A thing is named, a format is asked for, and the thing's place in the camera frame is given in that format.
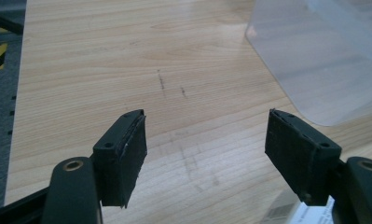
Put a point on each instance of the clear plastic storage box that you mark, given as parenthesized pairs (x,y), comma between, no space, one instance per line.
(311,215)
(323,62)

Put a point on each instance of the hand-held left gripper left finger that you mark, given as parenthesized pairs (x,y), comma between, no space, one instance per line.
(121,161)

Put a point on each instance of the black stand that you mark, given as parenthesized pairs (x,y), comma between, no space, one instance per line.
(3,22)

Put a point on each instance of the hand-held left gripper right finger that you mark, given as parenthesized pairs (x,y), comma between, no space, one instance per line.
(301,155)

